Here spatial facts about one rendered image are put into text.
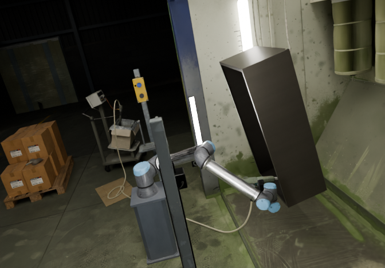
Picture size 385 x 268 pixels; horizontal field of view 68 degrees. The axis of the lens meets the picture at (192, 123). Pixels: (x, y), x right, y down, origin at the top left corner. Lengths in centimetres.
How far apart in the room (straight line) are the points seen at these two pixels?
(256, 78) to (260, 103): 18
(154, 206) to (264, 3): 224
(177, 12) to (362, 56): 181
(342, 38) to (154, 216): 239
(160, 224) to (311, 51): 238
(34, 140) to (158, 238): 282
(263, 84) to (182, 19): 128
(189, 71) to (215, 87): 33
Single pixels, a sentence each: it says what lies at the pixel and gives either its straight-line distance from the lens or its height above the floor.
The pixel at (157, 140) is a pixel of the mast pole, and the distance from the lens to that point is 110.
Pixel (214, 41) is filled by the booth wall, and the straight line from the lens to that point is 305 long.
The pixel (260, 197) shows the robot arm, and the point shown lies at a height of 76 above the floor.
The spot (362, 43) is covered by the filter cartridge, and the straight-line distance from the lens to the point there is 318.
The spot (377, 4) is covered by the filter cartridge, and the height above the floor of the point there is 187.
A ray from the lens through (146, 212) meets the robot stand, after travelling 261.
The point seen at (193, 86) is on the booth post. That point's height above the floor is 138.
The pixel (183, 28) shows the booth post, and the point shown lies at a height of 196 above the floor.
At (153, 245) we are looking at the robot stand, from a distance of 282.
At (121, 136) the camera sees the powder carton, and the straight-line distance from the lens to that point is 462.
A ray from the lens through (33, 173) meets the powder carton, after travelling 469.
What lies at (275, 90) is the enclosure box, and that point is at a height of 144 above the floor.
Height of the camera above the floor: 194
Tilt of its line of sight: 18 degrees down
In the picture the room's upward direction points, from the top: 11 degrees counter-clockwise
